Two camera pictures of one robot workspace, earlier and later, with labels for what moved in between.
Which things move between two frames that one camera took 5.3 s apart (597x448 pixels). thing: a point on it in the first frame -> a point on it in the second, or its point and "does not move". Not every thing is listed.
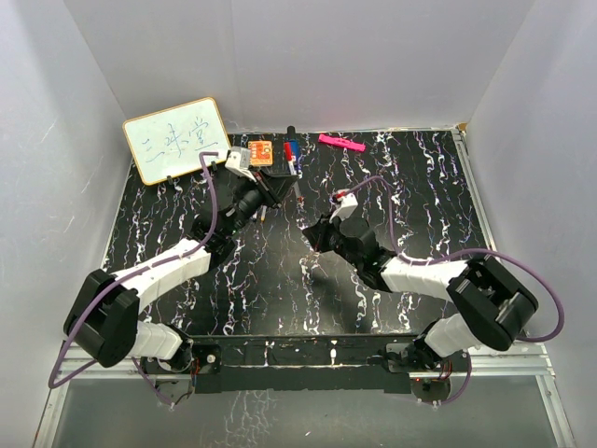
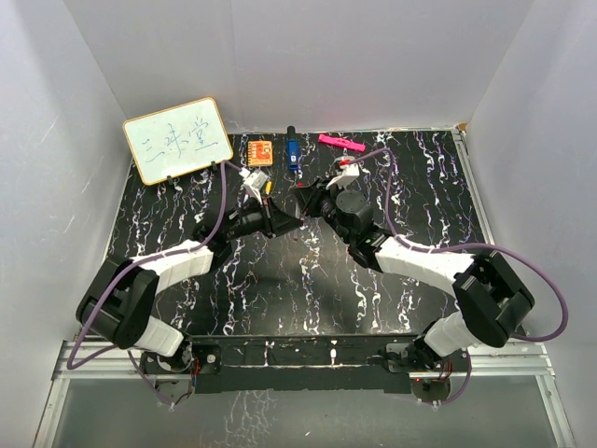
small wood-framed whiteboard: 169,142 does not move
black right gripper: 318,232 -> 309,198
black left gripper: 271,188 -> 275,222
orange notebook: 260,152 does not move
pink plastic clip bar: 339,141 does not move
